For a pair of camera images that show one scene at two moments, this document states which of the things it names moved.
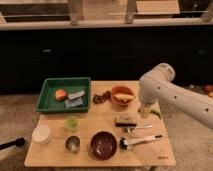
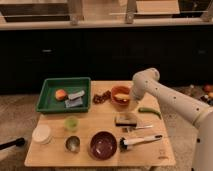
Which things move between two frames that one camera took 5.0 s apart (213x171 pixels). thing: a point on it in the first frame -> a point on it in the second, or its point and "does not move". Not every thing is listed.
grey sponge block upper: (76, 94) does not move
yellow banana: (124, 96) does not move
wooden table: (115, 132) does not move
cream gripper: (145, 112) -> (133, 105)
